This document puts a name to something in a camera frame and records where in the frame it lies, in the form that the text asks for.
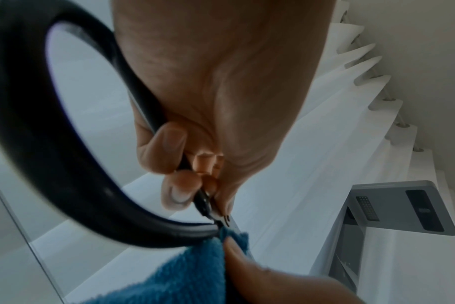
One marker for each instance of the person's right hand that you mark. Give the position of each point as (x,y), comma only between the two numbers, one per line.
(280,285)

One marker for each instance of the person's left hand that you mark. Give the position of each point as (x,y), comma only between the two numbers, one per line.
(220,74)

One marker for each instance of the blue microfiber cloth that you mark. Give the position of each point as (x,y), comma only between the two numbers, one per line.
(182,276)

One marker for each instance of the black framed eyeglasses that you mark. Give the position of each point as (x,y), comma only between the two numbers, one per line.
(25,148)

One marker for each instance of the small black keypad remote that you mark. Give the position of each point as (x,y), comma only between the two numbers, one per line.
(367,208)

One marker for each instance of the white pleated curtain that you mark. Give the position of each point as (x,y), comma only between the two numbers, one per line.
(325,142)

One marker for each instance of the grey side table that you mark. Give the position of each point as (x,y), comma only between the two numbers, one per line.
(396,207)

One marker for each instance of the black remote control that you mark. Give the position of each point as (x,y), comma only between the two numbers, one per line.
(424,210)

